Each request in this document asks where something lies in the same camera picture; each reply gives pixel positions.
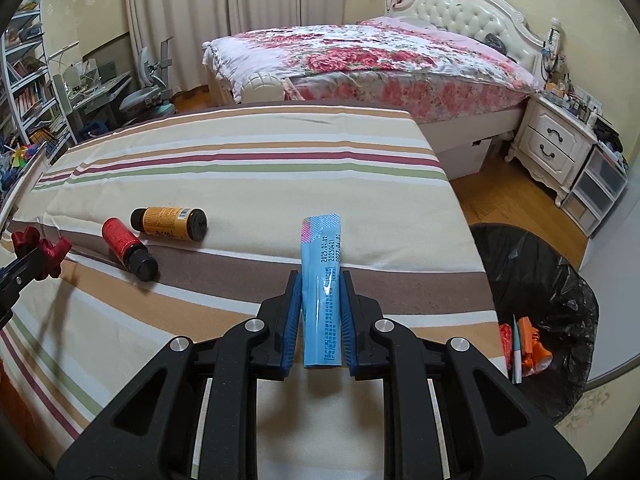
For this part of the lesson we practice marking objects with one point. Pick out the dark cloth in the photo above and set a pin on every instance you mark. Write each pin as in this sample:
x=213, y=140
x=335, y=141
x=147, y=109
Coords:
x=495, y=42

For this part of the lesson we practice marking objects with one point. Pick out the thin white green stick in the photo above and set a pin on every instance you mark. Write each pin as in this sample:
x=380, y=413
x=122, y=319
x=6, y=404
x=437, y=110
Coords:
x=517, y=355

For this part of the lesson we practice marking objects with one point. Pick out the white upholstered bed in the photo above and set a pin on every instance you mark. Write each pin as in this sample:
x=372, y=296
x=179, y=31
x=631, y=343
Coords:
x=465, y=12

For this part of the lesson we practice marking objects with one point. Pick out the orange plastic bag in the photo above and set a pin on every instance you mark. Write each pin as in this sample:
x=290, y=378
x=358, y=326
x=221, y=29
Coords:
x=537, y=347

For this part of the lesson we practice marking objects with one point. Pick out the beige floor rug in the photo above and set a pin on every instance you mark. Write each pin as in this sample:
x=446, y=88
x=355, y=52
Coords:
x=595, y=415

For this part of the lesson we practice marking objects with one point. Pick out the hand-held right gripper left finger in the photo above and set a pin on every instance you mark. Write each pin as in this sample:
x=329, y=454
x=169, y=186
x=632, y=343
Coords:
x=295, y=310

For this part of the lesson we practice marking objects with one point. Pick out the white storage box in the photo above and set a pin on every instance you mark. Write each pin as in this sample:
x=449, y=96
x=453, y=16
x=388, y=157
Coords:
x=467, y=157

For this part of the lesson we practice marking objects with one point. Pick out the white bookshelf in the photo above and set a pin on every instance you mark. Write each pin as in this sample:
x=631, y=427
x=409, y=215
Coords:
x=30, y=85

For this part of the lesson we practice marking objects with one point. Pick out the grey office chair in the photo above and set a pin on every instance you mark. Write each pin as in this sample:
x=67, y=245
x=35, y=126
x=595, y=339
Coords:
x=147, y=95

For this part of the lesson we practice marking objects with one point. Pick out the white desk lamp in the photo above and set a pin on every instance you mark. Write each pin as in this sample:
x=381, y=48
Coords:
x=65, y=52

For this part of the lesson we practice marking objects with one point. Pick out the toothpaste tube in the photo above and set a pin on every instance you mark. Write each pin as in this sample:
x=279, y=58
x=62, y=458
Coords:
x=320, y=310

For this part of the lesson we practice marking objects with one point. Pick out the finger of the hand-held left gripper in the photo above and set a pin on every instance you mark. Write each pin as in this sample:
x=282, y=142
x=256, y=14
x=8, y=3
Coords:
x=4, y=314
x=15, y=272

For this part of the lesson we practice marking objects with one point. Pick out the red bottle with black cap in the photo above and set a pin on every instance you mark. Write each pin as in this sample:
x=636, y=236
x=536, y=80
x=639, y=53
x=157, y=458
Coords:
x=122, y=245

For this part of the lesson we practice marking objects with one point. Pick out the cluster of small bottles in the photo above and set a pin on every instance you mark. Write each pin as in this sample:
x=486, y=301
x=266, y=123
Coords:
x=580, y=100

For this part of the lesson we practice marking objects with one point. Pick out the orange bottle with black cap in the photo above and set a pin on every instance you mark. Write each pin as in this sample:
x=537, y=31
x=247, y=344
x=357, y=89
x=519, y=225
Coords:
x=165, y=221

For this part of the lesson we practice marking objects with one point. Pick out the plastic drawer unit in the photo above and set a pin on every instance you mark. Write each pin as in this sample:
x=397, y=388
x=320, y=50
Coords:
x=597, y=187

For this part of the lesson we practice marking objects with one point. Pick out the pile of colourful toys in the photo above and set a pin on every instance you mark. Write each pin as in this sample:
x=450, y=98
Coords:
x=20, y=165

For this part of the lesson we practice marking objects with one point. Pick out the grey study desk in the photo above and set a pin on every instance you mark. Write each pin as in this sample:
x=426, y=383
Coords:
x=100, y=92

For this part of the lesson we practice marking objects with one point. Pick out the floral quilt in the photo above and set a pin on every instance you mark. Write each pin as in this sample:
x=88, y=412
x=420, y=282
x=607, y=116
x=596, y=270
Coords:
x=375, y=60

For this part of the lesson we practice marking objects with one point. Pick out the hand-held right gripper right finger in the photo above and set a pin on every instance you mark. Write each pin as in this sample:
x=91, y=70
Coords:
x=348, y=320

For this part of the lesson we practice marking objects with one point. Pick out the trash bin with black bag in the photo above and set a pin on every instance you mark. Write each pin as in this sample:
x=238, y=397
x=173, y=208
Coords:
x=565, y=280

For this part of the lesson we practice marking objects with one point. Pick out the white nightstand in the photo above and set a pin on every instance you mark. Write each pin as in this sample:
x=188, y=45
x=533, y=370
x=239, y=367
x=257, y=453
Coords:
x=550, y=145

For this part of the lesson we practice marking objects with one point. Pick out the beige curtain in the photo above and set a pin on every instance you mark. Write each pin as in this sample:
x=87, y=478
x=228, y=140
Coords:
x=225, y=20

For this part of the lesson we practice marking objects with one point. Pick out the striped bed sheet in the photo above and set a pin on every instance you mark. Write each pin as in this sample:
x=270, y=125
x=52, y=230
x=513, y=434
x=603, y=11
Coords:
x=225, y=185

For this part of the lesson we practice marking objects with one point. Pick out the small red wrapper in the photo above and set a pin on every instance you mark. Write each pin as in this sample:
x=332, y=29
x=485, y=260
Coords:
x=505, y=340

